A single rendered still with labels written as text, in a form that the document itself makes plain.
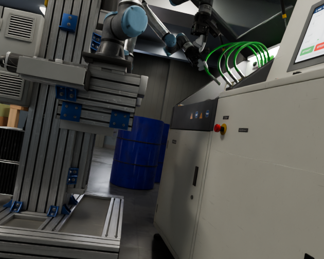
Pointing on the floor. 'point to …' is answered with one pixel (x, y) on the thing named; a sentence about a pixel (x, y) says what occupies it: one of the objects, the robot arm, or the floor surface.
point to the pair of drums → (140, 154)
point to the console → (273, 167)
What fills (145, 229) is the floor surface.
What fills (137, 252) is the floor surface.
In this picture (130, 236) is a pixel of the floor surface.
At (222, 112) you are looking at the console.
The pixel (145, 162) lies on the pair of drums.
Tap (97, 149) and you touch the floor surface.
